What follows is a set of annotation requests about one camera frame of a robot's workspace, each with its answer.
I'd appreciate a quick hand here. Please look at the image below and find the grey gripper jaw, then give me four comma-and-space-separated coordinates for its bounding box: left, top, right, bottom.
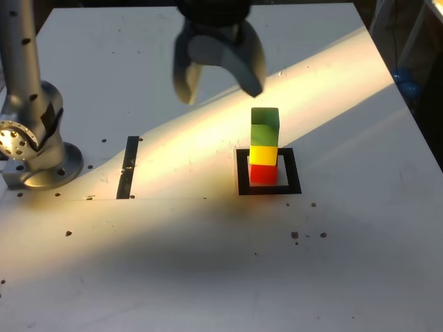
172, 19, 204, 106
188, 20, 268, 99

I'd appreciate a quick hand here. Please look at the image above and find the red cube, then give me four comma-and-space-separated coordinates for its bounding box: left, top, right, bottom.
249, 163, 278, 185

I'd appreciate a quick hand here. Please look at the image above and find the yellow cube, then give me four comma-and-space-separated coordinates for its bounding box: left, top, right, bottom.
248, 145, 279, 167

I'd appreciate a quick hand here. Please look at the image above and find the black tape strip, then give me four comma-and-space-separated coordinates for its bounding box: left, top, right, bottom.
116, 136, 140, 201

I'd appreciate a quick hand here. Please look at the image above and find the white metal frame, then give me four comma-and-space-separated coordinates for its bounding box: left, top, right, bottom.
368, 0, 443, 67

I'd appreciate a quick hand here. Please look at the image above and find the green cube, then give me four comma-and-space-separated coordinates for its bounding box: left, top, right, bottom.
250, 107, 280, 148

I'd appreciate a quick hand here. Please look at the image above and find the blue round object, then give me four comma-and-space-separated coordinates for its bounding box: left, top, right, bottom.
390, 66, 424, 102

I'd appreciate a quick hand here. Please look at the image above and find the black tape square outline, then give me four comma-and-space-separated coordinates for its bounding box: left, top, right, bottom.
235, 147, 302, 196

